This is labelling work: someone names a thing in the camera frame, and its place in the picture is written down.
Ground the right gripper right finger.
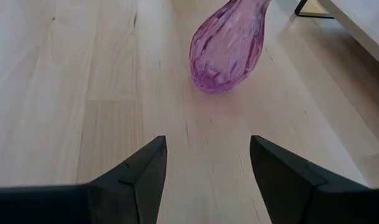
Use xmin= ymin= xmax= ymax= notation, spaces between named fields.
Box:
xmin=250 ymin=135 xmax=379 ymax=224

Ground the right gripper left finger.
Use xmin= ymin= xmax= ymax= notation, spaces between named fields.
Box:
xmin=0 ymin=135 xmax=168 ymax=224

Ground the wooden shelf with black frame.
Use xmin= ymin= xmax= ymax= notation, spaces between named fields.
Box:
xmin=294 ymin=0 xmax=379 ymax=72

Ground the pink ribbed glass vase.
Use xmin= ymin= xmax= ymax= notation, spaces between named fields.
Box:
xmin=189 ymin=0 xmax=273 ymax=95

